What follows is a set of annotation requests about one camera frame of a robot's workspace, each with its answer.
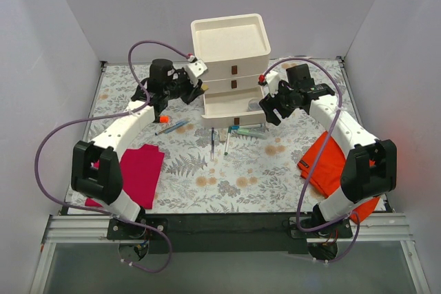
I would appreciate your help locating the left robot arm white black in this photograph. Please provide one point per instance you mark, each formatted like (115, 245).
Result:
(119, 135)

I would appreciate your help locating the mint green highlighter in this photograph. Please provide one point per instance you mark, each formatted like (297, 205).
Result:
(251, 133)

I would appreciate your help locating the blue capped white pen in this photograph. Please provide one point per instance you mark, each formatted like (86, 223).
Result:
(179, 124)

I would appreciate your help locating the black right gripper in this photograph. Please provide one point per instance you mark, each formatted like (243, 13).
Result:
(274, 102)

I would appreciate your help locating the dark blue pen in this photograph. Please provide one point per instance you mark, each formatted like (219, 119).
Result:
(212, 148)

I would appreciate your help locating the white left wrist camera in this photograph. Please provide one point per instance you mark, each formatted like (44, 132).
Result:
(195, 67)

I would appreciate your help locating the aluminium front frame rail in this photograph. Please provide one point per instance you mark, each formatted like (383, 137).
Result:
(89, 229)

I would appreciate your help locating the floral patterned table mat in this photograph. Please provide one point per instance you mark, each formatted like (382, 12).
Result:
(257, 175)

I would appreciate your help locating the white bottom drawer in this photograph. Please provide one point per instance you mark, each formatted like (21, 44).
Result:
(226, 109)

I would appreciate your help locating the black orange highlighter marker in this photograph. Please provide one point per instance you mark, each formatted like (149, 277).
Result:
(164, 119)

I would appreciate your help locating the white green tipped pen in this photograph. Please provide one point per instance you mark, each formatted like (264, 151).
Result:
(226, 149)

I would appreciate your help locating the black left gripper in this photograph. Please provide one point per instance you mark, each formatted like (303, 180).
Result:
(187, 85)

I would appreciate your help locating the small clear plastic cup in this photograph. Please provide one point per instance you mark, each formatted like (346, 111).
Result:
(253, 105)

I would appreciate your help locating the white teal capped marker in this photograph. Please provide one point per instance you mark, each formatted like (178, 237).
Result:
(254, 126)

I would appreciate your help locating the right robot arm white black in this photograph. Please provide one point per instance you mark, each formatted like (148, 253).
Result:
(370, 167)

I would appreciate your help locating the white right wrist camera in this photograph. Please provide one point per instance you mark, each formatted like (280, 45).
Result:
(271, 80)

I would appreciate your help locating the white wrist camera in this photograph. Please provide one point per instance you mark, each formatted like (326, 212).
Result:
(271, 80)
(195, 67)

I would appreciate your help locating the white stacked drawer unit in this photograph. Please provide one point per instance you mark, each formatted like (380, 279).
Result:
(235, 50)

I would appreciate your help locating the orange crumpled cloth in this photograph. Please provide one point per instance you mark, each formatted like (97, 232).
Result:
(323, 165)

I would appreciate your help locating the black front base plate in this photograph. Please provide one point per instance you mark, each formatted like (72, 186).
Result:
(238, 232)

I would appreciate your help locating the magenta folded cloth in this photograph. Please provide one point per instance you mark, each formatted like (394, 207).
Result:
(138, 177)

